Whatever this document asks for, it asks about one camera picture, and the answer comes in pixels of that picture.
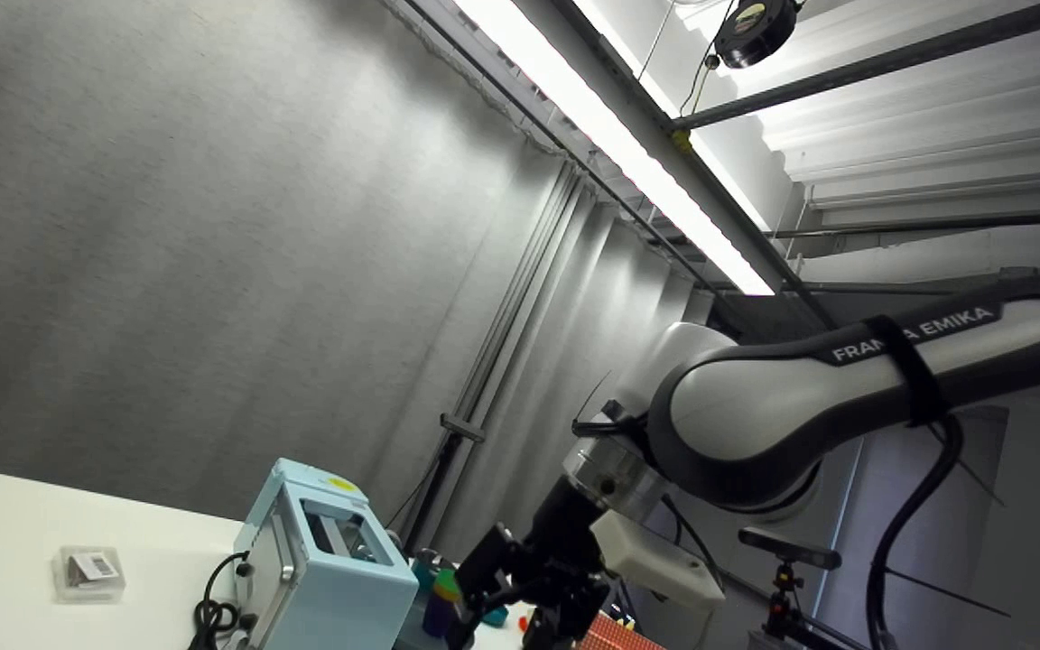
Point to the camera on tripod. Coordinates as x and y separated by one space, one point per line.
786 578

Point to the small clear plastic box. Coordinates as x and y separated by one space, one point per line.
88 572

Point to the stand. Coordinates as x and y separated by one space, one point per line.
448 469

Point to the light blue toaster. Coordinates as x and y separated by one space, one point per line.
321 578

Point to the orange mesh basket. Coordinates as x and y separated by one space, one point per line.
615 636

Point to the grey curtain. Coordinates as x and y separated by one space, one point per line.
565 343

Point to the teal bottle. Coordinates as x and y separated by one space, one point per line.
423 573

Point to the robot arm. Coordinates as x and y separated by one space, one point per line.
782 406

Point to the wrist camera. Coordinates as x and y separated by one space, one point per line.
655 560

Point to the long ceiling light strip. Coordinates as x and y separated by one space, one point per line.
615 135

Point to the purple bottle with green cap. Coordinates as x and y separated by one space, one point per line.
441 607

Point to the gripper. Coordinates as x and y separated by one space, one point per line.
561 542

